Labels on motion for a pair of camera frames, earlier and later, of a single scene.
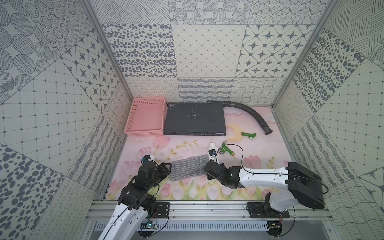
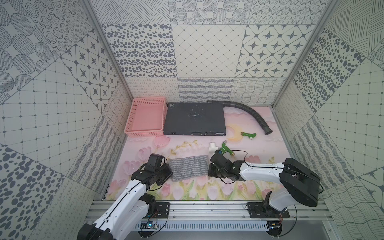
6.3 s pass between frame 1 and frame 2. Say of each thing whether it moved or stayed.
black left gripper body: stayed
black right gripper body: moved
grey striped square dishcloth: stayed
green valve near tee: stayed
